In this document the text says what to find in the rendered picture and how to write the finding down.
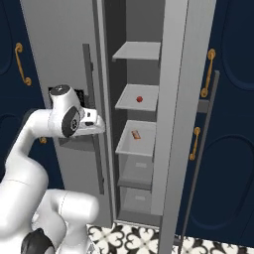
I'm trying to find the orange food packet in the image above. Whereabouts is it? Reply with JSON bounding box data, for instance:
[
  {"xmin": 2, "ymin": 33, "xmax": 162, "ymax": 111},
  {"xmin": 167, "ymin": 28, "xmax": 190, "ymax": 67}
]
[{"xmin": 131, "ymin": 129, "xmax": 142, "ymax": 141}]

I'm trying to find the grey fridge shelf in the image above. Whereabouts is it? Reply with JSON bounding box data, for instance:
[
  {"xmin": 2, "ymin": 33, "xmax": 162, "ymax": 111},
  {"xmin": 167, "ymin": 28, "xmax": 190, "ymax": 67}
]
[
  {"xmin": 114, "ymin": 83, "xmax": 160, "ymax": 113},
  {"xmin": 114, "ymin": 119, "xmax": 158, "ymax": 159},
  {"xmin": 111, "ymin": 41, "xmax": 163, "ymax": 63}
]

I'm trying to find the navy cupboard door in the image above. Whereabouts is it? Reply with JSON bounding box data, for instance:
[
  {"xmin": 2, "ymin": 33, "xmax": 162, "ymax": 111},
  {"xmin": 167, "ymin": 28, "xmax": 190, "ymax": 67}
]
[
  {"xmin": 0, "ymin": 107, "xmax": 65, "ymax": 191},
  {"xmin": 0, "ymin": 0, "xmax": 48, "ymax": 115},
  {"xmin": 197, "ymin": 0, "xmax": 254, "ymax": 115},
  {"xmin": 175, "ymin": 110, "xmax": 254, "ymax": 248}
]

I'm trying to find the clear fridge drawer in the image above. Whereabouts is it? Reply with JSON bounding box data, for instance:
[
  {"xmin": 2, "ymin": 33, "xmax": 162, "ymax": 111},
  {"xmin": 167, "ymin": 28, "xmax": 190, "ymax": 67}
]
[
  {"xmin": 116, "ymin": 153, "xmax": 155, "ymax": 191},
  {"xmin": 118, "ymin": 186, "xmax": 154, "ymax": 215}
]

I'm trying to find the grey fridge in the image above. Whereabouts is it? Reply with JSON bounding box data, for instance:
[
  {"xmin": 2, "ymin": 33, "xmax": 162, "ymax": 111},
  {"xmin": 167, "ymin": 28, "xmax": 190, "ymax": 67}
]
[{"xmin": 92, "ymin": 0, "xmax": 167, "ymax": 229}]

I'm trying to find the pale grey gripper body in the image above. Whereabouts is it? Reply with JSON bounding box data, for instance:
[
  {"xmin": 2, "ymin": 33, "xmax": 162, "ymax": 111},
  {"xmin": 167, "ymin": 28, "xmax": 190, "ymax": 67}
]
[{"xmin": 76, "ymin": 116, "xmax": 106, "ymax": 137}]

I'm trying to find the plain grey fridge door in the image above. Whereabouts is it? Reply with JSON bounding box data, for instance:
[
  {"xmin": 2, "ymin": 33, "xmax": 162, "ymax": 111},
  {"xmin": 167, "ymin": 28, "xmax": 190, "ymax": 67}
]
[{"xmin": 150, "ymin": 0, "xmax": 217, "ymax": 254}]

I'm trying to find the dark grey fridge door handle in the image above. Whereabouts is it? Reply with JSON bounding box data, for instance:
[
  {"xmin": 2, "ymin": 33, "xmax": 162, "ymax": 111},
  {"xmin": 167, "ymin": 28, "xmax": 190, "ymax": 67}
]
[
  {"xmin": 81, "ymin": 43, "xmax": 105, "ymax": 195},
  {"xmin": 178, "ymin": 69, "xmax": 221, "ymax": 254}
]

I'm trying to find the grey fridge door with dispenser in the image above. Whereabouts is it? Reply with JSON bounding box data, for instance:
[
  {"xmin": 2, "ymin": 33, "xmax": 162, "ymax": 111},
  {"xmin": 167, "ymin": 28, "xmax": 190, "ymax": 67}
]
[{"xmin": 19, "ymin": 0, "xmax": 114, "ymax": 227}]

